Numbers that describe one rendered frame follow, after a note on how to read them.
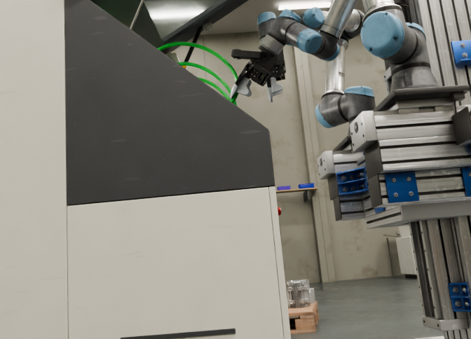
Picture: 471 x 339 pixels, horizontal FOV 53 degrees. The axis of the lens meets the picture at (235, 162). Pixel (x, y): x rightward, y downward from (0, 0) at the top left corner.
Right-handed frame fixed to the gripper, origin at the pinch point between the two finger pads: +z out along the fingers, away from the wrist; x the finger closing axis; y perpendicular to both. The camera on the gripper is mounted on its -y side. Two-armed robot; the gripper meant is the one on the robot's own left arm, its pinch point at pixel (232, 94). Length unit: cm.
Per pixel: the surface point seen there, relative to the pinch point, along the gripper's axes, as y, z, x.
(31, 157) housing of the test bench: -25, 44, -51
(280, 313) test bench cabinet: 56, 36, -48
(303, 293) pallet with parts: 88, 122, 251
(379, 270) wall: 266, 193, 970
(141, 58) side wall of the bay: -18.4, 4.4, -38.5
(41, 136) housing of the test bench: -27, 39, -49
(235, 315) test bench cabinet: 47, 43, -50
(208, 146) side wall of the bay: 13.8, 13.2, -41.2
